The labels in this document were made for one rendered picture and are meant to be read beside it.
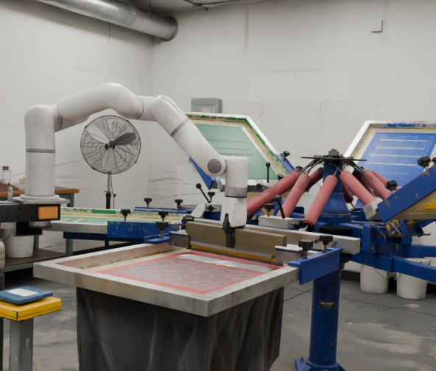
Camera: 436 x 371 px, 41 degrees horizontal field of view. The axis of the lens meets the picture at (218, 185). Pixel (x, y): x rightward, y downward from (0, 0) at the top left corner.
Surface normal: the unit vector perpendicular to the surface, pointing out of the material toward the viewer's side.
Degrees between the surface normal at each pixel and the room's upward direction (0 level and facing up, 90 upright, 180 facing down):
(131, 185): 90
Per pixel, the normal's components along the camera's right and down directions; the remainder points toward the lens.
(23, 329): 0.84, 0.07
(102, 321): -0.71, 0.11
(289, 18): -0.54, 0.03
